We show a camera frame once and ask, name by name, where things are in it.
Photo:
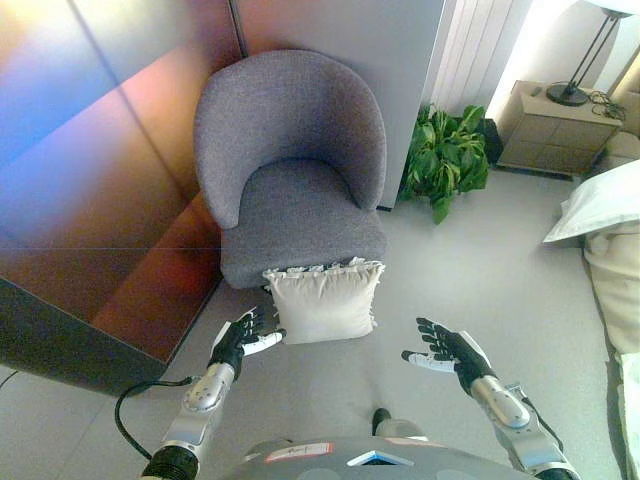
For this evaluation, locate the grey robot torso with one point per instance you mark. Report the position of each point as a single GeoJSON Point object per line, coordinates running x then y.
{"type": "Point", "coordinates": [325, 462]}

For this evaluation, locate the bed with cream duvet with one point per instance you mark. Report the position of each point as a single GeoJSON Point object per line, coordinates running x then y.
{"type": "Point", "coordinates": [620, 290]}

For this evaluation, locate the grey fabric armchair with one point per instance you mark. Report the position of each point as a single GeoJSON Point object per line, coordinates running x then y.
{"type": "Point", "coordinates": [290, 125]}

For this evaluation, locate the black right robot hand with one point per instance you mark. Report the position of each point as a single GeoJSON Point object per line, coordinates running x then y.
{"type": "Point", "coordinates": [465, 357]}

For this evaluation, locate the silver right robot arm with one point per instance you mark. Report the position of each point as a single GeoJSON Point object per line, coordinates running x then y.
{"type": "Point", "coordinates": [507, 407]}

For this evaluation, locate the green leafy potted plant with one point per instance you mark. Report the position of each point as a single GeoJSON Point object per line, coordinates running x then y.
{"type": "Point", "coordinates": [442, 155]}

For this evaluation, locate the black table lamp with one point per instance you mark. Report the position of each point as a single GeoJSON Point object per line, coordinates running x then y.
{"type": "Point", "coordinates": [567, 95]}

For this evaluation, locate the white pleated curtain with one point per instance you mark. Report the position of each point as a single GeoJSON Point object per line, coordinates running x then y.
{"type": "Point", "coordinates": [470, 50]}

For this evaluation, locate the white fringed throw pillow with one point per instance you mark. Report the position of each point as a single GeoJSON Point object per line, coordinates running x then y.
{"type": "Point", "coordinates": [325, 310]}

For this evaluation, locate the reddish wooden cabinet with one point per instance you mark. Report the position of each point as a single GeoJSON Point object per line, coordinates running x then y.
{"type": "Point", "coordinates": [100, 175]}

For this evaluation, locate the white bed pillow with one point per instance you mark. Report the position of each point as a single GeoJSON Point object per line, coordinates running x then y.
{"type": "Point", "coordinates": [600, 200]}

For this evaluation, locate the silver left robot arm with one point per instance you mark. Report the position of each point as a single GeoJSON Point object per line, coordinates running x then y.
{"type": "Point", "coordinates": [202, 395]}

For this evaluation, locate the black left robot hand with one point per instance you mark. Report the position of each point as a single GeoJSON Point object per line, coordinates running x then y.
{"type": "Point", "coordinates": [227, 347]}

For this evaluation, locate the beige bedside nightstand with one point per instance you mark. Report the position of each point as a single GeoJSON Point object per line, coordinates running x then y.
{"type": "Point", "coordinates": [550, 135]}

